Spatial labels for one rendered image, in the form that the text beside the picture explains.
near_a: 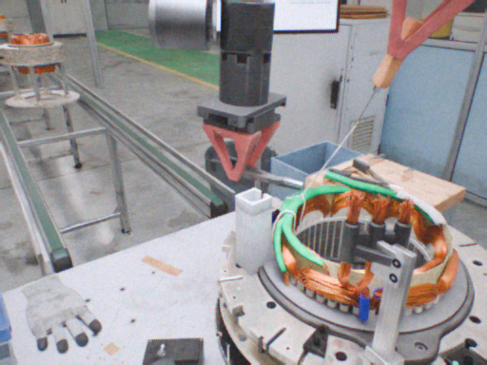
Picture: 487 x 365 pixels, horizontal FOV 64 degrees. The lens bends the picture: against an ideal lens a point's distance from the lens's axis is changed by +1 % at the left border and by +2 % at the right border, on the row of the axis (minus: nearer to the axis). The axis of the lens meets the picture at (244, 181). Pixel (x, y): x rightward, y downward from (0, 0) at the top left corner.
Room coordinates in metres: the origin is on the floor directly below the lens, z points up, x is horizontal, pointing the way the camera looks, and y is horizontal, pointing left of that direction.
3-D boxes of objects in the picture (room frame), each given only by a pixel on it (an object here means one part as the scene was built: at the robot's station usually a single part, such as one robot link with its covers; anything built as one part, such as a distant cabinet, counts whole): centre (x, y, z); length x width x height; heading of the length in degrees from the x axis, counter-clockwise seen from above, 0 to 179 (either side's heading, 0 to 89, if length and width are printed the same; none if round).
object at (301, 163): (0.75, -0.15, 0.92); 0.17 x 0.11 x 0.28; 128
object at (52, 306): (0.60, 0.38, 0.79); 0.24 x 0.12 x 0.02; 35
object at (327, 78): (3.08, -0.57, 0.60); 1.02 x 0.55 x 1.20; 35
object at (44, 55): (2.25, 1.17, 0.94); 0.39 x 0.39 x 0.30
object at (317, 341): (0.25, -0.07, 1.10); 0.03 x 0.02 x 0.01; 151
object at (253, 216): (0.35, -0.01, 1.14); 0.03 x 0.03 x 0.09; 41
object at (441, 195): (0.62, -0.25, 1.05); 0.20 x 0.19 x 0.02; 38
